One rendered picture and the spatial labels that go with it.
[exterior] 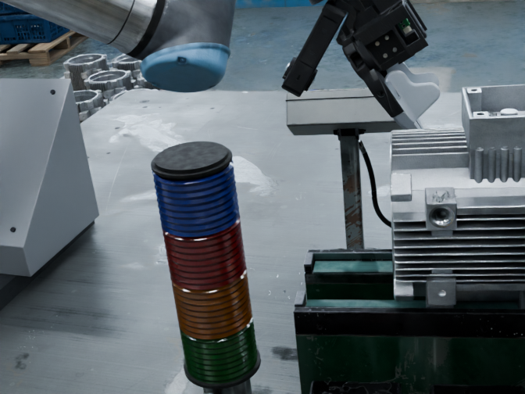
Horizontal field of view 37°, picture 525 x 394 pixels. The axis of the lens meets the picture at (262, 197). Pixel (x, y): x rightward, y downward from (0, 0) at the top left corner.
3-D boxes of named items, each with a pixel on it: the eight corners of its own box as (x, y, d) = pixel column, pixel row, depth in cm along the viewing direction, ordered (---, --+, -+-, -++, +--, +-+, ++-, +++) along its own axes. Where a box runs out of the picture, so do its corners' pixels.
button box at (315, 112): (408, 132, 115) (408, 96, 116) (408, 121, 108) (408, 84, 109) (293, 136, 118) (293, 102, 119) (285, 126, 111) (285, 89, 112)
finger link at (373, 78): (404, 116, 86) (359, 50, 84) (391, 123, 87) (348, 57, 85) (404, 102, 90) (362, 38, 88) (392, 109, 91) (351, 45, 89)
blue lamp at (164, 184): (246, 201, 62) (240, 148, 60) (231, 238, 57) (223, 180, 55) (173, 202, 63) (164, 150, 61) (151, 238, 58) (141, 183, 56)
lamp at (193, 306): (258, 298, 66) (252, 251, 64) (244, 341, 60) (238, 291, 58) (188, 298, 67) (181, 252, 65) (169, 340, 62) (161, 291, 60)
